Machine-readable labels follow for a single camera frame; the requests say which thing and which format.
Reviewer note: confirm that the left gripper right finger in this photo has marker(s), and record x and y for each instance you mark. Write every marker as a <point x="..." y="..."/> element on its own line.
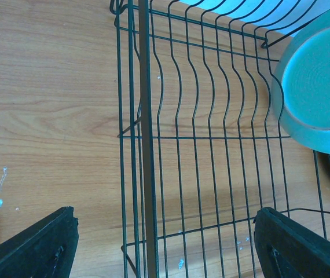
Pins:
<point x="286" y="248"/>

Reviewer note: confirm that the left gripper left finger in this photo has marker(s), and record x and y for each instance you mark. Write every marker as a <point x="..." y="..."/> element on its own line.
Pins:
<point x="45" y="249"/>

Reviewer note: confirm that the mint green flower plate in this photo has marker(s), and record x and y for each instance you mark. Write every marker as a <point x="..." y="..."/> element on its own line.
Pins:
<point x="300" y="90"/>

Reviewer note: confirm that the black wire dish rack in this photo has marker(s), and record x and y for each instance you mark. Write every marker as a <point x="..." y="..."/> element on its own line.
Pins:
<point x="201" y="151"/>

